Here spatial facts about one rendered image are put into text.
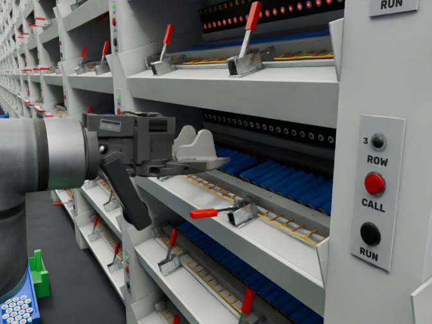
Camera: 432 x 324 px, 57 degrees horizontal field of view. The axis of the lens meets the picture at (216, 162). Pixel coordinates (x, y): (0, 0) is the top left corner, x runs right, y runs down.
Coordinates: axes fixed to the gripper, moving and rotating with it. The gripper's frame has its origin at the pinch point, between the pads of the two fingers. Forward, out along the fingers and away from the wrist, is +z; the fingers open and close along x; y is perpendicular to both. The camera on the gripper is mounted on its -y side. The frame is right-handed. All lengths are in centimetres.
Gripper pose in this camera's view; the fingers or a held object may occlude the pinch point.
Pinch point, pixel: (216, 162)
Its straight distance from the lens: 61.6
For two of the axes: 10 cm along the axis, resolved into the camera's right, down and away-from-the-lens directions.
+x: -4.9, -1.9, 8.5
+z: 8.7, -0.5, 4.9
